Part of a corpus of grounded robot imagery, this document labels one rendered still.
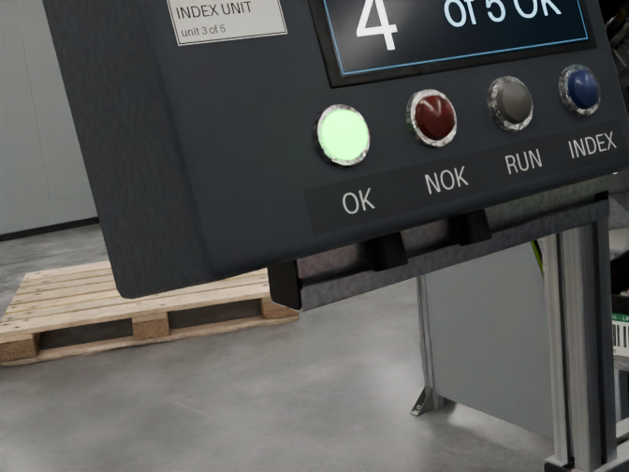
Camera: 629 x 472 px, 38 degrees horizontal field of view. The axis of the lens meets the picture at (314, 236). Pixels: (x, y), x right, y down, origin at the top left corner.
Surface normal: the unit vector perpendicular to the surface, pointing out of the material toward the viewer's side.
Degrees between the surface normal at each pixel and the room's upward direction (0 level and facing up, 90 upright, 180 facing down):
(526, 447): 0
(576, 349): 90
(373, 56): 75
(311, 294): 90
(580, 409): 90
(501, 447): 0
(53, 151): 90
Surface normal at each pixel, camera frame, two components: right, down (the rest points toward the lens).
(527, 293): -0.82, 0.21
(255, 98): 0.52, -0.14
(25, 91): 0.44, 0.15
